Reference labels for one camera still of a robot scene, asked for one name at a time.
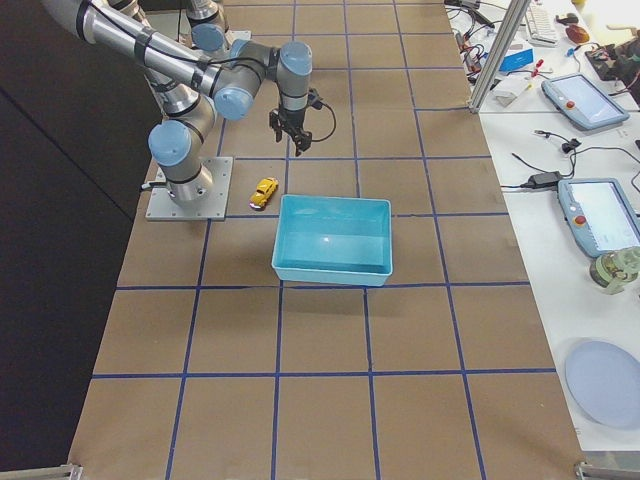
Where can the aluminium frame post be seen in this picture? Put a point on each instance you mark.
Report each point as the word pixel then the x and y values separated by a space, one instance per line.
pixel 509 26

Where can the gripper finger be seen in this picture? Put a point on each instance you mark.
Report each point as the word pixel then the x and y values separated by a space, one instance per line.
pixel 302 140
pixel 277 129

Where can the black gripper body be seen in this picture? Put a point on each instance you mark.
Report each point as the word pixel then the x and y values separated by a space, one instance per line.
pixel 289 119

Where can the far teach pendant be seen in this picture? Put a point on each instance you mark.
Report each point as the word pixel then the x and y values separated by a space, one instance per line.
pixel 583 103

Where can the blue box on bench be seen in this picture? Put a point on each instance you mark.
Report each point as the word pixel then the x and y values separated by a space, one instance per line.
pixel 516 59

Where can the black power adapter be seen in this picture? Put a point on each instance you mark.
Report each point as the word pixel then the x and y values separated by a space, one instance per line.
pixel 544 180

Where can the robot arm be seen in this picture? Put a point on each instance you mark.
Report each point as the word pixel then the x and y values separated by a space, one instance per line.
pixel 217 77

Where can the yellow beetle toy car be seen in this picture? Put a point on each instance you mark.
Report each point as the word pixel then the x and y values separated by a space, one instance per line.
pixel 263 192

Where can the white keyboard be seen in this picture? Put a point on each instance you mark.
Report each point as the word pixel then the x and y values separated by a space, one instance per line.
pixel 539 28

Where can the teach pendant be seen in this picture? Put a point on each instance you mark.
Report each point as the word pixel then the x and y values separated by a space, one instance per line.
pixel 598 214
pixel 583 103

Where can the light blue plastic bin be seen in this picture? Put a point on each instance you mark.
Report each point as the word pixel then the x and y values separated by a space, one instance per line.
pixel 334 240

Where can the light blue plate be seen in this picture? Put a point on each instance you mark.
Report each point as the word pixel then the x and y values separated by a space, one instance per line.
pixel 603 379

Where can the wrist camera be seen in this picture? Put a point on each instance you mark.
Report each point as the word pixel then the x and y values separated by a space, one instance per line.
pixel 315 99

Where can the near teach pendant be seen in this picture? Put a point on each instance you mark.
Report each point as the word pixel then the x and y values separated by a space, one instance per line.
pixel 598 214

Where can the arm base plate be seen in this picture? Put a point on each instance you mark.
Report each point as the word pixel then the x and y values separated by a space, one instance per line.
pixel 205 197

